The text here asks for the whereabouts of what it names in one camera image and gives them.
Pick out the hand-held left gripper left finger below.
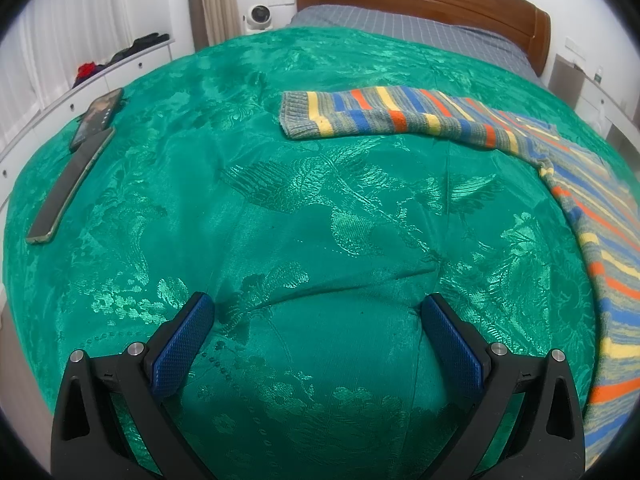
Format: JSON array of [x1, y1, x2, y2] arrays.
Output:
[[50, 292, 217, 480]]

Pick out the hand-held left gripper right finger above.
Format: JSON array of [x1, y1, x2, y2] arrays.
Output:
[[419, 293, 587, 480]]

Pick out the striped knit sweater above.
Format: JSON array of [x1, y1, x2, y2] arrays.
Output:
[[279, 87, 640, 467]]

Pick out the black clothes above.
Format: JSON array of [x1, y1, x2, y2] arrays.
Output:
[[107, 33, 171, 66]]

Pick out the green patterned bedspread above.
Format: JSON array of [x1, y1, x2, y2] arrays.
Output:
[[2, 27, 602, 480]]

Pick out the dark flat tablet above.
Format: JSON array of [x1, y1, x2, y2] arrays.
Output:
[[26, 127, 117, 245]]

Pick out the black smartphone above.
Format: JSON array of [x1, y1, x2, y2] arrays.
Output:
[[69, 87, 125, 153]]

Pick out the white drawer cabinet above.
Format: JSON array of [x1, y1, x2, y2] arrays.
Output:
[[0, 35, 177, 213]]

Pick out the white shelf unit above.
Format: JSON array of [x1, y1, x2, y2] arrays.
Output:
[[547, 52, 640, 142]]

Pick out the red cloth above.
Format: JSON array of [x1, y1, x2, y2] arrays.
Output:
[[75, 62, 100, 87]]

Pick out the grey striped pillow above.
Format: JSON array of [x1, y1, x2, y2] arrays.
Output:
[[286, 4, 544, 87]]

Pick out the white round fan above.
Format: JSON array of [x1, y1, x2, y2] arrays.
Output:
[[242, 4, 275, 36]]

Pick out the beige curtain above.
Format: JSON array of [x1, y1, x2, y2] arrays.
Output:
[[193, 0, 244, 52]]

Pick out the white sheer curtain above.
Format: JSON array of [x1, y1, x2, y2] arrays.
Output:
[[0, 0, 132, 126]]

